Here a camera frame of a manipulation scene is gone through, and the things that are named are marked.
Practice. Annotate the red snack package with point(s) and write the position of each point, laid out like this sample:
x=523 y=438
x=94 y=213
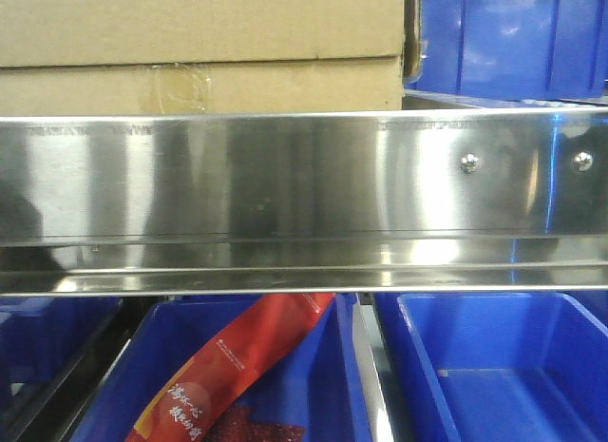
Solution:
x=194 y=398

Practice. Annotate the blue bin upper right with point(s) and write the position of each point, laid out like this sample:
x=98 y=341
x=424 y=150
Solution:
x=513 y=49

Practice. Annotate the left shelf screw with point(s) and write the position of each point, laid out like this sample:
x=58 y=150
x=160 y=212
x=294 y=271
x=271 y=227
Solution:
x=469 y=163

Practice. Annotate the blue bin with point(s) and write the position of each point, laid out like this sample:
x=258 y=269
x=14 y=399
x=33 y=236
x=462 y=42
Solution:
x=39 y=335
x=317 y=387
x=513 y=49
x=497 y=367

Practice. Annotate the blue bin lower right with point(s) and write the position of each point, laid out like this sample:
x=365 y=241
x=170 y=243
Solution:
x=497 y=367

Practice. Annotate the stainless steel shelf rail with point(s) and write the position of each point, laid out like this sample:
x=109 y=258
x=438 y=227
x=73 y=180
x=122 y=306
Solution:
x=367 y=201

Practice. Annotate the brown cardboard carton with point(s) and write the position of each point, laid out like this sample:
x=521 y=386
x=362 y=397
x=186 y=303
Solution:
x=81 y=57

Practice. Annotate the right shelf screw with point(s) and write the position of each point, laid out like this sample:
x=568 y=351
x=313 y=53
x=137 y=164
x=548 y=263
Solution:
x=583 y=161

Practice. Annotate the blue bin lower middle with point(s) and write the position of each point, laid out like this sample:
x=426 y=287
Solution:
x=317 y=387

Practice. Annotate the blue bin lower left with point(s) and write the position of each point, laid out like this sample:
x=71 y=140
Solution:
x=39 y=335

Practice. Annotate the shelf screw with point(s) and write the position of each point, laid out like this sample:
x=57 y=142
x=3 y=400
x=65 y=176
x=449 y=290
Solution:
x=469 y=163
x=583 y=161

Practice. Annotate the steel divider rail lower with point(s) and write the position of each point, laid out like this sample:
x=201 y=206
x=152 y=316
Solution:
x=374 y=370

